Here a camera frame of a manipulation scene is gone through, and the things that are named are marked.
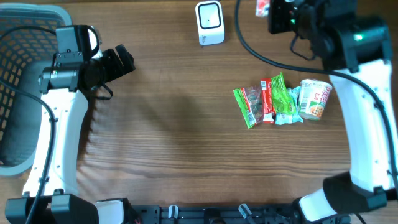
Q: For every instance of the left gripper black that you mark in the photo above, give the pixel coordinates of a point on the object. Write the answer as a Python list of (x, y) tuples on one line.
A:
[(113, 63)]

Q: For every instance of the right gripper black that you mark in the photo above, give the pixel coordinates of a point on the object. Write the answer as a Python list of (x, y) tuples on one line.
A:
[(277, 17)]

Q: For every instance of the small red tissue pack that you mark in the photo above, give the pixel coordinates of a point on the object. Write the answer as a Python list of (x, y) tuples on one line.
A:
[(262, 8)]

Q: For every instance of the cup noodles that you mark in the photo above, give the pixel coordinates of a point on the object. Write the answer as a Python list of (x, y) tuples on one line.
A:
[(313, 97)]

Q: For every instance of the green gummy candy bag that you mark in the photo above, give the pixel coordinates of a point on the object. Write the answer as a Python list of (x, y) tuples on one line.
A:
[(250, 103)]

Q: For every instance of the red chocolate wafer bar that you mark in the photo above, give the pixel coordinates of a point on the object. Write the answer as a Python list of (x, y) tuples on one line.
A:
[(268, 111)]

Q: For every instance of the teal snack packet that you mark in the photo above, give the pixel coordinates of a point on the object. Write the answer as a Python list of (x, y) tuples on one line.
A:
[(281, 119)]

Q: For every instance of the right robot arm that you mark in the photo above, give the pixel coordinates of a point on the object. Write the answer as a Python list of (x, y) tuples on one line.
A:
[(356, 53)]

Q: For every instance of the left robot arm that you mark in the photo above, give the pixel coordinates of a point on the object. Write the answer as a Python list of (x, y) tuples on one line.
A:
[(50, 194)]

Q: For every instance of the white barcode scanner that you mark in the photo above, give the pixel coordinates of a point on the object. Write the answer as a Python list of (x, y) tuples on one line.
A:
[(210, 24)]

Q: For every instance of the grey plastic mesh basket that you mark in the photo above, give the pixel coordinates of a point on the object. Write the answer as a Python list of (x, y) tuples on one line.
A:
[(27, 47)]

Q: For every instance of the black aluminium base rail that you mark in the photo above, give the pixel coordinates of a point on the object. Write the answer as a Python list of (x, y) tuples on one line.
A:
[(243, 214)]

